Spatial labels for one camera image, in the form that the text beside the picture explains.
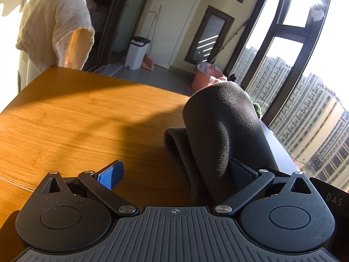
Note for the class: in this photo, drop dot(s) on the white door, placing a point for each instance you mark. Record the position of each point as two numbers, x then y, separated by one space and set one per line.
180 19

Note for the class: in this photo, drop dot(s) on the dark sliding door frame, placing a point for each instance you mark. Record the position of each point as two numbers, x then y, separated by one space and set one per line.
109 27

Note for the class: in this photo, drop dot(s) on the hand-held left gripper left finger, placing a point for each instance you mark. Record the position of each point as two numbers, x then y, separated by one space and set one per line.
110 176

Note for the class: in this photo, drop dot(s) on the white window sticker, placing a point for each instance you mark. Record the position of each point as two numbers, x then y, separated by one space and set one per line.
317 13

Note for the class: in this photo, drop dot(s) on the dark grey pants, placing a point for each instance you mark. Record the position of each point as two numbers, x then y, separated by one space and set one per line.
218 120

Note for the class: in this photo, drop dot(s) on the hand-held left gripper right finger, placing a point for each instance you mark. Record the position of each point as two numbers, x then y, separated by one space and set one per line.
242 174

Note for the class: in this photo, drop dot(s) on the dark framed glass panel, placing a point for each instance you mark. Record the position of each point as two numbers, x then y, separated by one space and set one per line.
210 35

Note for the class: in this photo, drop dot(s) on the dark window frame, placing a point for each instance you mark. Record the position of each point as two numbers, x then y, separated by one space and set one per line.
297 54

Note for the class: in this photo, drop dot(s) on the small black object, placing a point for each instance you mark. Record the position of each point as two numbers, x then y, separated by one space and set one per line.
232 78

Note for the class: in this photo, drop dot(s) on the pink dustpan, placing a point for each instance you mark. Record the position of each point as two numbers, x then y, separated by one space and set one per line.
148 63

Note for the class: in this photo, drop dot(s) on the pink bucket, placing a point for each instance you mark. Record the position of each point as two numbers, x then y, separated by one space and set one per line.
203 80

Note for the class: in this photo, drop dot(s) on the cream cloth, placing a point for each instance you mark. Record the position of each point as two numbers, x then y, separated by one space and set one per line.
51 24

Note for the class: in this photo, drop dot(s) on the white trash bin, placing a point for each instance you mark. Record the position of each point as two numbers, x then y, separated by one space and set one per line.
137 53

